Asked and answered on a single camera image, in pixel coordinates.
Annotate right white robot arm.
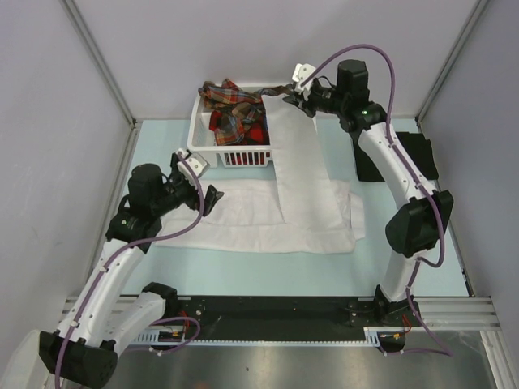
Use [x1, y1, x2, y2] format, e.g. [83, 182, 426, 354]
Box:
[285, 60, 453, 326]

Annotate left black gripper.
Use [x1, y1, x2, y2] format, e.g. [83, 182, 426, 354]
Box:
[152, 155, 222, 216]

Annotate red black plaid shirt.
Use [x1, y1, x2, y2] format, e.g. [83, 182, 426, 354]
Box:
[222, 124, 272, 167]

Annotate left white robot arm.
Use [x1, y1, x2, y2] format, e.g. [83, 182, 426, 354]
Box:
[39, 149, 223, 388]

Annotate white plastic laundry basket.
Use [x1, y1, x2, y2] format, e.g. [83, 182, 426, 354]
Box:
[187, 83, 289, 168]

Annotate right aluminium corner post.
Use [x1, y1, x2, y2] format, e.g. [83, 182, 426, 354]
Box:
[414, 0, 491, 127]

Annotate folded black shirt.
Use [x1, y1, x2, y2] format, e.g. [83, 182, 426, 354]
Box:
[353, 132, 439, 182]

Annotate white slotted cable duct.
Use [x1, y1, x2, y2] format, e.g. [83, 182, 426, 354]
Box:
[129, 328, 384, 346]

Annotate white long sleeve shirt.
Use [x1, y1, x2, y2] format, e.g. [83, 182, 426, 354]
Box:
[163, 96, 365, 254]

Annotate brown plaid shirt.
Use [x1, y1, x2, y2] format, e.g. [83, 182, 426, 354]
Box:
[198, 79, 290, 147]

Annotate aluminium frame rail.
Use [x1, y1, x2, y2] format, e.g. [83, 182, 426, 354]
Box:
[417, 297, 500, 331]

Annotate aluminium corner post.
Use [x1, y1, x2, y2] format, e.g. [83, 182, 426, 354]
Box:
[414, 0, 491, 127]
[60, 0, 139, 127]

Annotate left aluminium corner post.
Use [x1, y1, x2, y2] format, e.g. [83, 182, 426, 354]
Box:
[60, 0, 139, 127]

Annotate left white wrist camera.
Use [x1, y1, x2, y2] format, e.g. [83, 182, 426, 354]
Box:
[176, 148, 210, 178]

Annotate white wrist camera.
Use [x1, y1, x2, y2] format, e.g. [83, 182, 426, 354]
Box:
[176, 148, 210, 178]
[292, 63, 316, 91]

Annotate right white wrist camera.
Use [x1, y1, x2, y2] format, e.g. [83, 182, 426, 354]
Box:
[292, 63, 316, 91]

